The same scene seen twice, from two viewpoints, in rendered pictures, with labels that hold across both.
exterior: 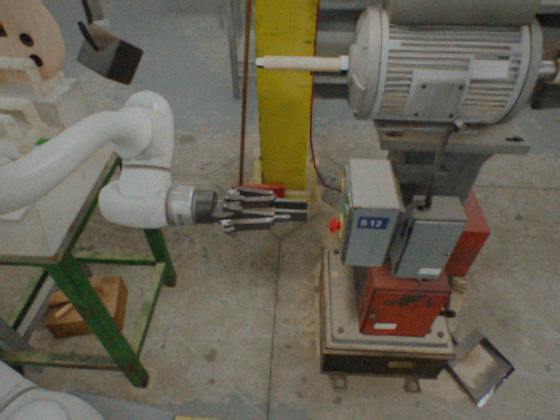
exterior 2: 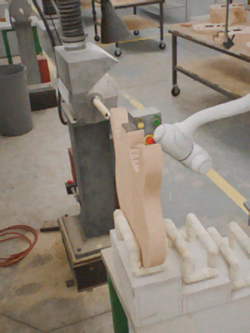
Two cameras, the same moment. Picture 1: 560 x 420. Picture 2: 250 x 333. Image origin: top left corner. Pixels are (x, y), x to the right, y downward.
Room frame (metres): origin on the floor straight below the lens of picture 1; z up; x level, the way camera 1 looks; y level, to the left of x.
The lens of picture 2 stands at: (1.42, 1.66, 1.96)
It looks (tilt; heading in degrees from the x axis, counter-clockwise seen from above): 30 degrees down; 250
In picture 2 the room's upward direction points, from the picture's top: 5 degrees counter-clockwise
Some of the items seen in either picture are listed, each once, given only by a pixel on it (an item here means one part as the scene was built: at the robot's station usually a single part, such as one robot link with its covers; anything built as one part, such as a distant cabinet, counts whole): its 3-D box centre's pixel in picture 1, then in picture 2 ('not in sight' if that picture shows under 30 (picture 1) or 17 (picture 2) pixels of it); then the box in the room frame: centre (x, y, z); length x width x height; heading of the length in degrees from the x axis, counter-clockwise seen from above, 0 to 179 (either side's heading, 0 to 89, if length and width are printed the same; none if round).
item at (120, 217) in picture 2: not in sight; (126, 230); (1.12, 0.77, 1.20); 0.20 x 0.03 x 0.03; 83
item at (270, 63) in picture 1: (301, 63); (101, 108); (0.90, -0.05, 1.25); 0.18 x 0.03 x 0.03; 87
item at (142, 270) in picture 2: not in sight; (150, 267); (1.09, 0.87, 1.12); 0.11 x 0.03 x 0.03; 174
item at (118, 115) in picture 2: not in sight; (120, 123); (1.06, 0.65, 1.48); 0.07 x 0.04 x 0.09; 83
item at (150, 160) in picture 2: not in sight; (149, 161); (1.09, 0.90, 1.49); 0.07 x 0.04 x 0.10; 83
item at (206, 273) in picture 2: not in sight; (202, 274); (0.93, 0.89, 1.04); 0.11 x 0.03 x 0.03; 174
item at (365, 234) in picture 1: (390, 215); (136, 129); (0.65, -0.27, 0.99); 0.24 x 0.21 x 0.26; 87
